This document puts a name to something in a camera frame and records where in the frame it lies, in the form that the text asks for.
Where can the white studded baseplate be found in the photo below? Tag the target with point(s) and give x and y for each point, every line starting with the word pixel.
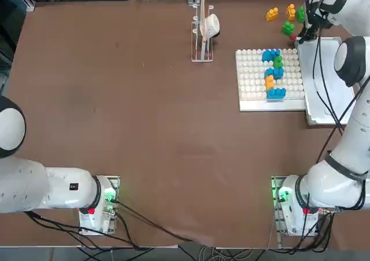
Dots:
pixel 251 75

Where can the wooden rack rod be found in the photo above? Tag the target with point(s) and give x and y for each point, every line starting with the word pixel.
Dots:
pixel 203 12

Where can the yellow two-stud toy block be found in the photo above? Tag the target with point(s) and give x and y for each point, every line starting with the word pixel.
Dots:
pixel 271 15
pixel 291 13
pixel 269 83

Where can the red and white marker pen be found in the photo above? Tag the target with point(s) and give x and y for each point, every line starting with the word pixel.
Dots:
pixel 293 37

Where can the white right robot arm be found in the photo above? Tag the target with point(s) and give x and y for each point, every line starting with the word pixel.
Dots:
pixel 355 55

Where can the blue three-stud toy block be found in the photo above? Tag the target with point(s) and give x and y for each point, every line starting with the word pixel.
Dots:
pixel 276 94
pixel 274 73
pixel 270 55

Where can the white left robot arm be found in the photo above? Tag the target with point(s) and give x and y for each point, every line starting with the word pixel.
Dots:
pixel 57 188

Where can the green two-stud toy block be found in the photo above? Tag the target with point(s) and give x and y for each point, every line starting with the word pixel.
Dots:
pixel 300 14
pixel 288 29
pixel 279 62

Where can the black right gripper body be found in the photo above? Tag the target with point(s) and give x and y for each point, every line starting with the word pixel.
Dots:
pixel 312 23

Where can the metal-framed whiteboard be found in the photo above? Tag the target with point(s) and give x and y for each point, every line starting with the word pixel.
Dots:
pixel 315 104

